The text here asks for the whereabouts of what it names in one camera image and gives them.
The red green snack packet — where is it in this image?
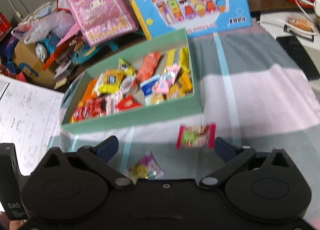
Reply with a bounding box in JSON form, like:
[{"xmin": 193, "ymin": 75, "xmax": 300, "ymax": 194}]
[{"xmin": 176, "ymin": 123, "xmax": 216, "ymax": 149}]

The large yellow snack bag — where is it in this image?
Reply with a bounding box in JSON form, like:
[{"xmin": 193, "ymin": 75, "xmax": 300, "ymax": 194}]
[{"xmin": 93, "ymin": 69, "xmax": 125, "ymax": 96}]

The round jelly cup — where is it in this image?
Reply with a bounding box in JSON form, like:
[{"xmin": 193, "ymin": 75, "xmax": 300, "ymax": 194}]
[{"xmin": 120, "ymin": 76, "xmax": 137, "ymax": 95}]

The yellow green snack packet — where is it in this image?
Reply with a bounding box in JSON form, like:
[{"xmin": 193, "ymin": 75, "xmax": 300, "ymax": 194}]
[{"xmin": 118, "ymin": 58, "xmax": 136, "ymax": 76}]

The pink white candy bag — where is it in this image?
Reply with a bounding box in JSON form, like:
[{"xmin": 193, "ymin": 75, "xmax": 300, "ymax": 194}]
[{"xmin": 153, "ymin": 65, "xmax": 180, "ymax": 95}]

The red rainbow candy packet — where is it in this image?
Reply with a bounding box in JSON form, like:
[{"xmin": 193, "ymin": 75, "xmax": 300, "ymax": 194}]
[{"xmin": 69, "ymin": 101, "xmax": 86, "ymax": 123}]

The colourful small candy packet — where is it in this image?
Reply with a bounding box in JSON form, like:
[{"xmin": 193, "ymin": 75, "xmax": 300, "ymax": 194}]
[{"xmin": 126, "ymin": 151, "xmax": 165, "ymax": 182}]

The red shiny snack packet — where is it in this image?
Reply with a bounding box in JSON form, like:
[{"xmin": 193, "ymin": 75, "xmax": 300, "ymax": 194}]
[{"xmin": 82, "ymin": 97, "xmax": 106, "ymax": 119}]

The pink white candy packet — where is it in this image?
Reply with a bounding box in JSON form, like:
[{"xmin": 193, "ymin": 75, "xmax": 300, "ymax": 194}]
[{"xmin": 105, "ymin": 92, "xmax": 123, "ymax": 115}]

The red square snack packet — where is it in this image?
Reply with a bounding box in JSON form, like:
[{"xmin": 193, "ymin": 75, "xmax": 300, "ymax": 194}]
[{"xmin": 116, "ymin": 95, "xmax": 142, "ymax": 111}]

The orange flat snack box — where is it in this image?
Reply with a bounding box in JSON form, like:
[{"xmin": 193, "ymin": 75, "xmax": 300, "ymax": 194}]
[{"xmin": 81, "ymin": 79, "xmax": 97, "ymax": 103}]

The white paper sheet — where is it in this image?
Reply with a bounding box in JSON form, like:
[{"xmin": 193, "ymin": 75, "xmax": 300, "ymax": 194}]
[{"xmin": 0, "ymin": 75, "xmax": 63, "ymax": 175}]

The mint green cardboard box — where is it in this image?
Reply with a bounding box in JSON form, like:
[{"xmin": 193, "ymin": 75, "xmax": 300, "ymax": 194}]
[{"xmin": 60, "ymin": 29, "xmax": 203, "ymax": 134}]

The blue white cracker packet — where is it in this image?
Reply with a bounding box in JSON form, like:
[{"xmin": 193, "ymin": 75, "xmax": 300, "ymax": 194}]
[{"xmin": 140, "ymin": 75, "xmax": 164, "ymax": 106}]

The small gold orange packet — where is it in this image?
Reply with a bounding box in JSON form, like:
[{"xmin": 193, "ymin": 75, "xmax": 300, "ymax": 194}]
[{"xmin": 167, "ymin": 72, "xmax": 193, "ymax": 99}]

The orange red snack packet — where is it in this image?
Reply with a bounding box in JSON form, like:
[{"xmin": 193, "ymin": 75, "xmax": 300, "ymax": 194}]
[{"xmin": 136, "ymin": 52, "xmax": 161, "ymax": 83}]

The teal toy playset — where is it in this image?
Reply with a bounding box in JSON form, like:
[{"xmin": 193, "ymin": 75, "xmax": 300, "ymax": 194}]
[{"xmin": 71, "ymin": 40, "xmax": 119, "ymax": 65}]

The gold yellow snack packet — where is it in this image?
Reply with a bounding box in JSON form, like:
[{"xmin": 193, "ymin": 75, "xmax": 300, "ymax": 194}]
[{"xmin": 165, "ymin": 47, "xmax": 189, "ymax": 73}]

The blue toy train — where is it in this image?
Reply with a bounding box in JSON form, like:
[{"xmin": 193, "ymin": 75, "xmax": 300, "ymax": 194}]
[{"xmin": 35, "ymin": 33, "xmax": 60, "ymax": 63}]

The brown cardboard box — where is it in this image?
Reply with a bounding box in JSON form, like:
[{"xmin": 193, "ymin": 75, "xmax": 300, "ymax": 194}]
[{"xmin": 11, "ymin": 41, "xmax": 57, "ymax": 89}]

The pink birthday gift bag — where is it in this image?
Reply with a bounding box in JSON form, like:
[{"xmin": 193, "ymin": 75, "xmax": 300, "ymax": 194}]
[{"xmin": 66, "ymin": 0, "xmax": 139, "ymax": 46}]

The blue toy set box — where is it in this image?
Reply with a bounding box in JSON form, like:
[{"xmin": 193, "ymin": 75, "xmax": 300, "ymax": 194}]
[{"xmin": 129, "ymin": 0, "xmax": 252, "ymax": 39}]

